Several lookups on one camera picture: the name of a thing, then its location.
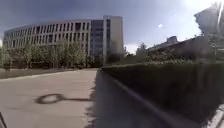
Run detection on curved pale multi-storey building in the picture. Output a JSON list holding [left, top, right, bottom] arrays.
[[2, 14, 125, 68]]

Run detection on small dark tree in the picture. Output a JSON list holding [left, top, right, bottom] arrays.
[[135, 41, 150, 58]]

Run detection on narrow pale kerb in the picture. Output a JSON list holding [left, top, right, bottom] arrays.
[[99, 69, 183, 128]]

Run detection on row of trees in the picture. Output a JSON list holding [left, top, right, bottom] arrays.
[[0, 39, 101, 71]]

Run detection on dark clipped hedge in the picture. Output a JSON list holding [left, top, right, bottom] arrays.
[[100, 59, 224, 126]]

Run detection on low building behind bushes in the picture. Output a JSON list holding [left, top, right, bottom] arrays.
[[147, 35, 214, 56]]

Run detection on grass strip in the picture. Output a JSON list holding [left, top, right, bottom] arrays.
[[0, 68, 75, 80]]

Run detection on grey concrete slab pavement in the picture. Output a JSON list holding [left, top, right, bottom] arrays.
[[0, 68, 174, 128]]

